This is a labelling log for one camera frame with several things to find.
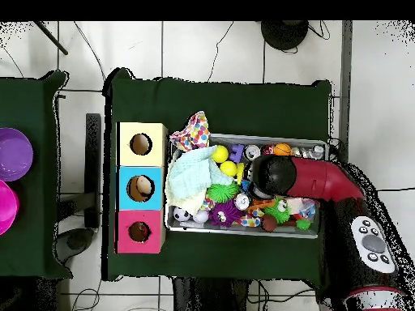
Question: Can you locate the magenta plastic bowl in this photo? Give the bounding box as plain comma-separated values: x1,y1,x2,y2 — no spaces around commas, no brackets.
0,179,19,236

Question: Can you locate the mint green muslin cloth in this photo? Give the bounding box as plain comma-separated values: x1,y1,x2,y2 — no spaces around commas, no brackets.
166,145,235,201

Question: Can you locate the dark green tablecloth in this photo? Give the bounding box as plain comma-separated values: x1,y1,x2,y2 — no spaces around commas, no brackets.
101,67,332,282
0,70,73,279

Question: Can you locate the black cable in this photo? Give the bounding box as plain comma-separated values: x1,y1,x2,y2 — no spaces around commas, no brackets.
377,186,415,193

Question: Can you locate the yellow ball with black print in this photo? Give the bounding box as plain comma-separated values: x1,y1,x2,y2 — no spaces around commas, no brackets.
211,144,230,164

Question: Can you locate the black round stand base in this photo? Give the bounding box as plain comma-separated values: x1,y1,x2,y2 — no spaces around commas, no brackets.
260,20,310,51

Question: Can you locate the orange toy basketball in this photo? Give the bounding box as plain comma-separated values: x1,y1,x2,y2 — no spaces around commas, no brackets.
273,143,292,157

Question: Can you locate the wooden box with three holes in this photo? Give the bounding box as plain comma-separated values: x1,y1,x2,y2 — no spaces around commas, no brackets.
115,121,169,254

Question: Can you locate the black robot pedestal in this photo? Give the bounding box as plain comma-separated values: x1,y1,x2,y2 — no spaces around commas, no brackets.
171,276,250,311

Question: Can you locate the silver wire mesh bin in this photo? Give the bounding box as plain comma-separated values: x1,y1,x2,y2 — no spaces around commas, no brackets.
165,130,329,240

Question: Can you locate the purple spiky googly-eyed toy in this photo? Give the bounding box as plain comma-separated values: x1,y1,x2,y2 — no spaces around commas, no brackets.
208,200,242,228

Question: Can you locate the grey round base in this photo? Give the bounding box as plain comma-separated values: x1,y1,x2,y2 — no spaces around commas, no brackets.
54,228,96,263

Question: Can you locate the black rod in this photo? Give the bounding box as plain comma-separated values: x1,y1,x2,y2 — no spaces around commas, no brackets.
33,20,69,56

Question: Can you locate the purple plastic bowl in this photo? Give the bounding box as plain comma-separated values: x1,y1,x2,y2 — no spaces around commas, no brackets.
0,127,34,182

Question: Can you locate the green spiky googly-eyed toy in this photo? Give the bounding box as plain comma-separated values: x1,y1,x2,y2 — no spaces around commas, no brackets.
263,197,291,224

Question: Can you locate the yellow tennis ball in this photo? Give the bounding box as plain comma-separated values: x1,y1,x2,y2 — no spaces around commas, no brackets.
219,160,238,178

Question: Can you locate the white polka dot cloth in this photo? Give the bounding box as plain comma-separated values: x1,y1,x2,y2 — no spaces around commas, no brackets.
169,110,211,152

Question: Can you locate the small soccer ball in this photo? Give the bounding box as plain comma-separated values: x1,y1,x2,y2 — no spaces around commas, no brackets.
173,206,193,223

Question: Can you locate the black upright panel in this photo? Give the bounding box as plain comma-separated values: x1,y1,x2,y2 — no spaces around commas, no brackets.
84,113,102,229

